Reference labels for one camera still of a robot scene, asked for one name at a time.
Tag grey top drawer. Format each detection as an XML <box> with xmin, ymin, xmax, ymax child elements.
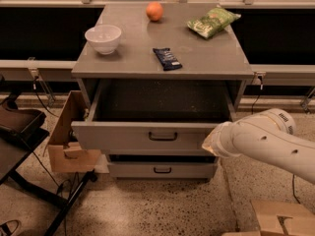
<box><xmin>73</xmin><ymin>79</ymin><xmax>232</xmax><ymax>155</ymax></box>

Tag grey drawer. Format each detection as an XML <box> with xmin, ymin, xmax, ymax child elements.
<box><xmin>73</xmin><ymin>79</ymin><xmax>232</xmax><ymax>155</ymax></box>
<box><xmin>108</xmin><ymin>154</ymin><xmax>218</xmax><ymax>179</ymax></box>

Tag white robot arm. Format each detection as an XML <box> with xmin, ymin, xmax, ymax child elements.
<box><xmin>202</xmin><ymin>108</ymin><xmax>315</xmax><ymax>184</ymax></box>

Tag grey drawer cabinet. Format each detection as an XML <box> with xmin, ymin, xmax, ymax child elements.
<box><xmin>71</xmin><ymin>2</ymin><xmax>255</xmax><ymax>182</ymax></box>

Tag grey bottom drawer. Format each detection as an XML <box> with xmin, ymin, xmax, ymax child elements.
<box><xmin>108</xmin><ymin>154</ymin><xmax>218</xmax><ymax>179</ymax></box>

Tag dark blue snack bar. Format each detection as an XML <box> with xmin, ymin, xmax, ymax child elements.
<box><xmin>153</xmin><ymin>48</ymin><xmax>182</xmax><ymax>71</ymax></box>

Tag cardboard box bottom right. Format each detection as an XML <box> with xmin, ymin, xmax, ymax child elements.
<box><xmin>221</xmin><ymin>200</ymin><xmax>315</xmax><ymax>236</ymax></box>

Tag green chip bag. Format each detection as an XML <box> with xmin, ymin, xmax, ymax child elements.
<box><xmin>187</xmin><ymin>7</ymin><xmax>241</xmax><ymax>39</ymax></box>

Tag orange fruit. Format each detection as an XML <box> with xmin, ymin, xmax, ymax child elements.
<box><xmin>146</xmin><ymin>2</ymin><xmax>163</xmax><ymax>22</ymax></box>

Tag open cardboard box left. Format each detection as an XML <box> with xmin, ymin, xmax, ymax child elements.
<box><xmin>47</xmin><ymin>90</ymin><xmax>100</xmax><ymax>173</ymax></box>

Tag white ceramic bowl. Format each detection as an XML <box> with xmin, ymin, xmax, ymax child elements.
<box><xmin>85</xmin><ymin>25</ymin><xmax>122</xmax><ymax>54</ymax></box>

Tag brown black bag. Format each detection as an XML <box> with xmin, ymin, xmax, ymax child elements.
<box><xmin>0</xmin><ymin>99</ymin><xmax>46</xmax><ymax>141</ymax></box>

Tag black folding table left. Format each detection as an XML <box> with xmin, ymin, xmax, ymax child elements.
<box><xmin>0</xmin><ymin>127</ymin><xmax>98</xmax><ymax>236</ymax></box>

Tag shoe at bottom left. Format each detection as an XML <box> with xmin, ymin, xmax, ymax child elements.
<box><xmin>0</xmin><ymin>219</ymin><xmax>21</xmax><ymax>236</ymax></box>

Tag black bottom drawer handle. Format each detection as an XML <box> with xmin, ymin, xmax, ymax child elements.
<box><xmin>154</xmin><ymin>167</ymin><xmax>172</xmax><ymax>174</ymax></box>

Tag black drawer handle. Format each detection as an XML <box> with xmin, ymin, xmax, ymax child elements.
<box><xmin>148</xmin><ymin>132</ymin><xmax>178</xmax><ymax>142</ymax></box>
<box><xmin>154</xmin><ymin>167</ymin><xmax>172</xmax><ymax>174</ymax></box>

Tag black top drawer handle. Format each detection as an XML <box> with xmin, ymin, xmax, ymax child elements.
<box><xmin>148</xmin><ymin>132</ymin><xmax>178</xmax><ymax>142</ymax></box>

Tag black adapter cable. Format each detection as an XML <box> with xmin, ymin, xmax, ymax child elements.
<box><xmin>290</xmin><ymin>174</ymin><xmax>301</xmax><ymax>205</ymax></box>

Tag black cable left wall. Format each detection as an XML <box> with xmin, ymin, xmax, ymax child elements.
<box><xmin>31</xmin><ymin>75</ymin><xmax>61</xmax><ymax>118</ymax></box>

